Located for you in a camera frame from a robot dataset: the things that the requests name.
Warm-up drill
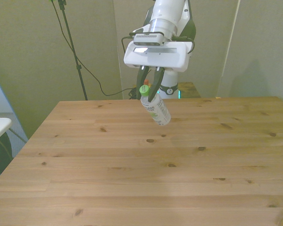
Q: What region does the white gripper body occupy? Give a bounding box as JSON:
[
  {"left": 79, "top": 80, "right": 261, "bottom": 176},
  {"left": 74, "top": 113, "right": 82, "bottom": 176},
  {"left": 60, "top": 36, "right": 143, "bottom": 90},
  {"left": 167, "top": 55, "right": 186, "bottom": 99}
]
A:
[{"left": 123, "top": 40, "right": 195, "bottom": 73}]

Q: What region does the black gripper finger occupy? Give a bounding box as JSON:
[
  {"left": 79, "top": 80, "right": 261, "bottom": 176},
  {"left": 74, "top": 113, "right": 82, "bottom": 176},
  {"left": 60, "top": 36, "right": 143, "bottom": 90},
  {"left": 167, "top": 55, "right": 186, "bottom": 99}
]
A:
[
  {"left": 136, "top": 65, "right": 150, "bottom": 94},
  {"left": 148, "top": 67, "right": 166, "bottom": 103}
]

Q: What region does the clear water bottle green cap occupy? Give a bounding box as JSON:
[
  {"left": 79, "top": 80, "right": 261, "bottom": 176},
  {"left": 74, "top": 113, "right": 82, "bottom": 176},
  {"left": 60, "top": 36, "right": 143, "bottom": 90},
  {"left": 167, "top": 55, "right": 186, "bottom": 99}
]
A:
[{"left": 139, "top": 84, "right": 172, "bottom": 127}]

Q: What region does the black tripod stand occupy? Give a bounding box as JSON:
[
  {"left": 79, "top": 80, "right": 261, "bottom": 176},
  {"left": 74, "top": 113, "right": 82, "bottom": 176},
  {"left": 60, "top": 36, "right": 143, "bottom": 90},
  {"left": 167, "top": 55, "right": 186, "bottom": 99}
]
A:
[{"left": 58, "top": 0, "right": 89, "bottom": 101}]

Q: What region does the black cable bundle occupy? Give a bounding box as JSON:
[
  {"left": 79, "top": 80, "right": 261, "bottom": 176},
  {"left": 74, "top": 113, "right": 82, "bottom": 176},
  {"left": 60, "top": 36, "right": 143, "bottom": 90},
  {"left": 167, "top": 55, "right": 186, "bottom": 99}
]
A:
[{"left": 128, "top": 88, "right": 142, "bottom": 100}]

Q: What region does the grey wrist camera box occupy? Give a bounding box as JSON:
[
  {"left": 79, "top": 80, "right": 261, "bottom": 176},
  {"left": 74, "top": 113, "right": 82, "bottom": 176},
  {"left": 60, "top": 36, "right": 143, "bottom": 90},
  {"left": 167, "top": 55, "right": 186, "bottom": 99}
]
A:
[{"left": 131, "top": 32, "right": 166, "bottom": 47}]

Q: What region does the wooden robot pedestal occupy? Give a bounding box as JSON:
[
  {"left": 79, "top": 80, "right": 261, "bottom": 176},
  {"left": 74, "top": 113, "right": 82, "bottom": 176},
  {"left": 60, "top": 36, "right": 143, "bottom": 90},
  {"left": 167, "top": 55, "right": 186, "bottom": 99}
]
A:
[{"left": 176, "top": 81, "right": 201, "bottom": 98}]

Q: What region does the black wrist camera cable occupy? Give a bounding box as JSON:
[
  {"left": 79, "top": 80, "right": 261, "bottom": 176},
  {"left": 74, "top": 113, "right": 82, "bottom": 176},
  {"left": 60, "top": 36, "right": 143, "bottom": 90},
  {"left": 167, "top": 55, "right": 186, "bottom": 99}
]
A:
[{"left": 121, "top": 34, "right": 135, "bottom": 55}]

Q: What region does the long black cable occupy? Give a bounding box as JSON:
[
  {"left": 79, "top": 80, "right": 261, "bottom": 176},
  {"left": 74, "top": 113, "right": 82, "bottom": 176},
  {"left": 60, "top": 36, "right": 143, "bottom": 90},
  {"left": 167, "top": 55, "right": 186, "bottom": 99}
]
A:
[{"left": 51, "top": 0, "right": 134, "bottom": 97}]

